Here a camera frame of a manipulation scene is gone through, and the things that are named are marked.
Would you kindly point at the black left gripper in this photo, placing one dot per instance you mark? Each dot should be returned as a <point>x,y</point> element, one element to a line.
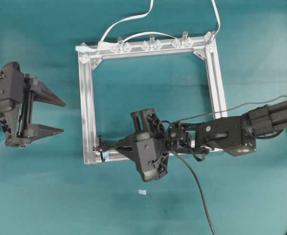
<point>17,92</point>

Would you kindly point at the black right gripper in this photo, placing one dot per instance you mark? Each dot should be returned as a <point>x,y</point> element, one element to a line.
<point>145,146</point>

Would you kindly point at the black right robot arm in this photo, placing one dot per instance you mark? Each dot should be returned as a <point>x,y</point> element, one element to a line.
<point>235,135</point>

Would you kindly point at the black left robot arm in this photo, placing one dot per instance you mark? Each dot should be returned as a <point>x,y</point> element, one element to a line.
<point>18,92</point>

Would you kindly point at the black zip tie loop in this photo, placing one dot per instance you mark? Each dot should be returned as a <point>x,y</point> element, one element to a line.
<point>101,147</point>

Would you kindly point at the blue tape on frame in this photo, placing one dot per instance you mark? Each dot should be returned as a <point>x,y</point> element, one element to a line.
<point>106,155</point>

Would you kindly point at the square aluminium extrusion frame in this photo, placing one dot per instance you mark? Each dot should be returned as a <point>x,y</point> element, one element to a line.
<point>137,45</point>

